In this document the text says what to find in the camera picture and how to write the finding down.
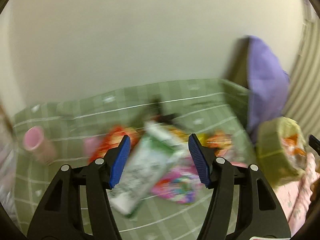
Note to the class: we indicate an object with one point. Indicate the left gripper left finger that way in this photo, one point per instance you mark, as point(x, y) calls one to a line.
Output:
point(58, 214)

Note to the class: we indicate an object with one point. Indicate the pink colourful snack wrapper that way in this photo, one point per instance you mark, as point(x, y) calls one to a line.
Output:
point(180, 184)

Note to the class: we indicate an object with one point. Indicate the green white snack bag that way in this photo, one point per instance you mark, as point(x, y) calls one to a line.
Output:
point(155, 154)

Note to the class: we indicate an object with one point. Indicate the pink paper cup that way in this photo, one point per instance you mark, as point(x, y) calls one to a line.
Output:
point(35, 142)

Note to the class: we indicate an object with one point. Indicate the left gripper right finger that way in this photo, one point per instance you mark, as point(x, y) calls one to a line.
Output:
point(243, 205)

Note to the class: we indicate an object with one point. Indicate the green fabric trash bin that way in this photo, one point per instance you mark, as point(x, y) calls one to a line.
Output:
point(281, 151)

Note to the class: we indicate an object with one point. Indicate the orange red snack wrapper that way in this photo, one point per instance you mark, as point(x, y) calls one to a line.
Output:
point(97, 147)

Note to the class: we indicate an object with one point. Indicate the dark wooden headboard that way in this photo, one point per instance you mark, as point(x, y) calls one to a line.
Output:
point(237, 66)

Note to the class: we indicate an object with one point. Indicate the purple pillow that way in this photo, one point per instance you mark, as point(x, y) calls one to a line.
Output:
point(268, 84)

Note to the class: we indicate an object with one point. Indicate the green checked bed sheet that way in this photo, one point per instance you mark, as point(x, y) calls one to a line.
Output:
point(200, 106)

